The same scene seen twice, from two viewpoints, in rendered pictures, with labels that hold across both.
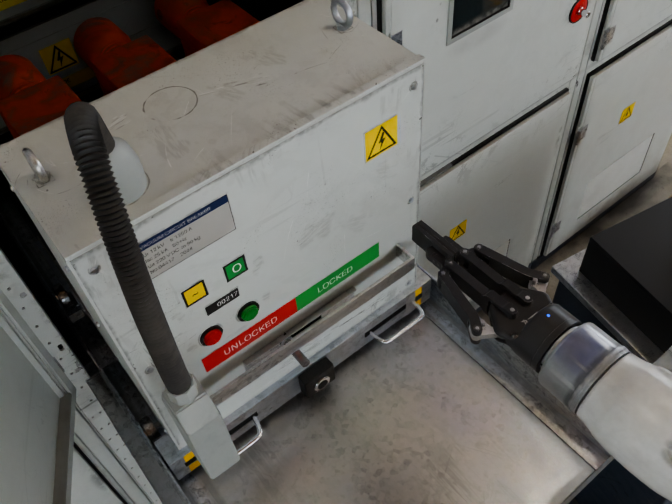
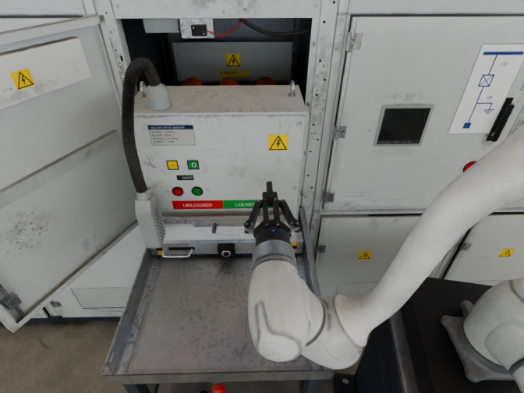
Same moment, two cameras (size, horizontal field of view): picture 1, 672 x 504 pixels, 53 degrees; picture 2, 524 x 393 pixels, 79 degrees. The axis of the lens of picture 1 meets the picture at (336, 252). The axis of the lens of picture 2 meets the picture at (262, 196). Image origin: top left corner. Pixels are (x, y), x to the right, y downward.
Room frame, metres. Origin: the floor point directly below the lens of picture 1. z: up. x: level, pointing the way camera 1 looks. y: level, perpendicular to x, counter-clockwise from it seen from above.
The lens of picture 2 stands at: (-0.02, -0.46, 1.73)
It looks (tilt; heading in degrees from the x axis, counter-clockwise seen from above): 38 degrees down; 32
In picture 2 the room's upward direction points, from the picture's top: straight up
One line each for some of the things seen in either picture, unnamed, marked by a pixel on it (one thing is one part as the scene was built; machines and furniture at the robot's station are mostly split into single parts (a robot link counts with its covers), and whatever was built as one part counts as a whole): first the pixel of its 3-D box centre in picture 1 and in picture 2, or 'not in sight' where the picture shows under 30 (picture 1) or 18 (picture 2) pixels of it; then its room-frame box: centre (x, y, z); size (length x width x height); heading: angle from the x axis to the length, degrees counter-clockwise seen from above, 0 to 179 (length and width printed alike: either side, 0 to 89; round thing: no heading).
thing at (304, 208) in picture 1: (292, 279); (221, 189); (0.58, 0.06, 1.15); 0.48 x 0.01 x 0.48; 124
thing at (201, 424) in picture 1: (198, 422); (150, 218); (0.41, 0.20, 1.09); 0.08 x 0.05 x 0.17; 34
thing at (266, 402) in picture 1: (304, 363); (227, 242); (0.60, 0.07, 0.90); 0.54 x 0.05 x 0.06; 124
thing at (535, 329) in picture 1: (529, 322); (272, 236); (0.42, -0.21, 1.23); 0.09 x 0.08 x 0.07; 34
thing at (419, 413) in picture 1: (339, 418); (227, 275); (0.53, 0.02, 0.82); 0.68 x 0.62 x 0.06; 34
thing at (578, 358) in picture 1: (580, 365); (274, 262); (0.36, -0.25, 1.23); 0.09 x 0.06 x 0.09; 124
